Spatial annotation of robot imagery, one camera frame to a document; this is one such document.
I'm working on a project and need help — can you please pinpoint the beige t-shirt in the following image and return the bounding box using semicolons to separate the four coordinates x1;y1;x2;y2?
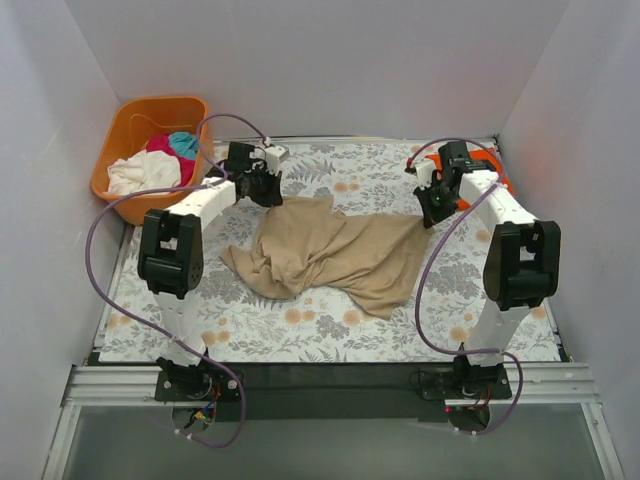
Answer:
221;197;432;320

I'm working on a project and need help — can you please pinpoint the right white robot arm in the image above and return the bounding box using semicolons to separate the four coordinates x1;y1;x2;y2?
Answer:
405;138;561;402

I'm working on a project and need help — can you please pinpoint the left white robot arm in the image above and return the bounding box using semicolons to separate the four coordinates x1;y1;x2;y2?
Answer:
138;142;289;400

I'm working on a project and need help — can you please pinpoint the magenta t-shirt in basket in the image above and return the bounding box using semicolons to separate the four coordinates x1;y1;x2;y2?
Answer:
145;133;196;187

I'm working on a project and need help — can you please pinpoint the folded orange t-shirt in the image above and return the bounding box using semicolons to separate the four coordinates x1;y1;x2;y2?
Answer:
424;147;516;209

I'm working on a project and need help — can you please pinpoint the teal t-shirt in basket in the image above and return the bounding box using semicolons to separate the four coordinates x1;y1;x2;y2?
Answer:
168;132;199;161

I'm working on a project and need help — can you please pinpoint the white t-shirt in basket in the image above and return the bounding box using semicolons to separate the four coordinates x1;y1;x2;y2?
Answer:
106;150;181;196

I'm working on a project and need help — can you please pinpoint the orange plastic basket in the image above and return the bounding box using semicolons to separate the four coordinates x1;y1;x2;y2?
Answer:
90;96;208;202

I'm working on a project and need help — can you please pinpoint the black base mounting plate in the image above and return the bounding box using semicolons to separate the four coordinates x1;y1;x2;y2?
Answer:
154;360;517;423

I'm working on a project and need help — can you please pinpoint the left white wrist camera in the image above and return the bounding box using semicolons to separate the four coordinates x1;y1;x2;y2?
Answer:
249;145;290;176

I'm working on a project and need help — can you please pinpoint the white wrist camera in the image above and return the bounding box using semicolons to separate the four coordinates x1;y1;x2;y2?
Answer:
405;157;440;190
249;145;290;176

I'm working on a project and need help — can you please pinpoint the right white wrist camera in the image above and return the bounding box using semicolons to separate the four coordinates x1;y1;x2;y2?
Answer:
405;157;440;190

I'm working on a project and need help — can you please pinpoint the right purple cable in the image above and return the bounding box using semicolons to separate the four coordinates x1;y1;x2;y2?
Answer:
407;137;526;437

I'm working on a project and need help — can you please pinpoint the purple cable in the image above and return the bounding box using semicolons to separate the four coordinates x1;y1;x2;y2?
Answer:
407;137;526;437
83;113;274;449

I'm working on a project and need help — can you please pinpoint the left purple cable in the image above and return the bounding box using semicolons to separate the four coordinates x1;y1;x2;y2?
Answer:
83;113;274;449

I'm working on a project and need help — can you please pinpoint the aluminium frame rail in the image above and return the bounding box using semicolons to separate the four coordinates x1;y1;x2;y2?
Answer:
63;362;601;406

